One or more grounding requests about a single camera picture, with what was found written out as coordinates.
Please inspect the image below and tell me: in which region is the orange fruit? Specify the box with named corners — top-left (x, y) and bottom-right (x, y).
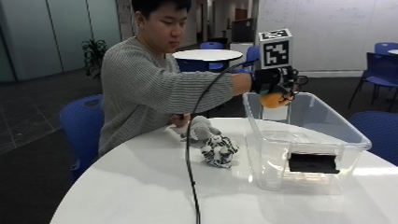
top-left (258, 91), bottom-right (292, 109)

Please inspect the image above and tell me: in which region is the white marker cube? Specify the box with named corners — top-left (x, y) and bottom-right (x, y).
top-left (257, 28), bottom-right (294, 70)

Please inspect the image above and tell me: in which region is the blue chair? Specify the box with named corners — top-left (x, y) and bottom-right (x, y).
top-left (176, 58), bottom-right (226, 73)
top-left (348, 51), bottom-right (398, 112)
top-left (241, 46), bottom-right (261, 70)
top-left (373, 42), bottom-right (398, 56)
top-left (59, 93), bottom-right (104, 181)
top-left (348, 110), bottom-right (398, 167)
top-left (198, 41), bottom-right (225, 50)

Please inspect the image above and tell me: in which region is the clear plastic storage bin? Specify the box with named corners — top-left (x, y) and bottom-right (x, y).
top-left (241, 91), bottom-right (373, 191)

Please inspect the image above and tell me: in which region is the round white table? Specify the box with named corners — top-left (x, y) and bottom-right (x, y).
top-left (171, 49), bottom-right (244, 63)

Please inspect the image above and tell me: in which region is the grey soft toy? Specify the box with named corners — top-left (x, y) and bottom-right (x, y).
top-left (171, 115), bottom-right (222, 144)

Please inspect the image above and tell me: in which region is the black and white striped soft toy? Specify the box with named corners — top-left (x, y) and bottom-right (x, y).
top-left (200, 134), bottom-right (240, 169)

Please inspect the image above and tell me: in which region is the the person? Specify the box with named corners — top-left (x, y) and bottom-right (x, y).
top-left (99, 0), bottom-right (254, 157)

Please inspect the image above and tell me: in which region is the green potted plant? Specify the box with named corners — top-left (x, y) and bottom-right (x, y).
top-left (81, 38), bottom-right (109, 80)

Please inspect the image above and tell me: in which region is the black handle on bin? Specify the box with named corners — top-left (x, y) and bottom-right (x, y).
top-left (288, 152), bottom-right (341, 175)

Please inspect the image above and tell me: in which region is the black cable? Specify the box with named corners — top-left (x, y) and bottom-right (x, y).
top-left (184, 61), bottom-right (256, 224)

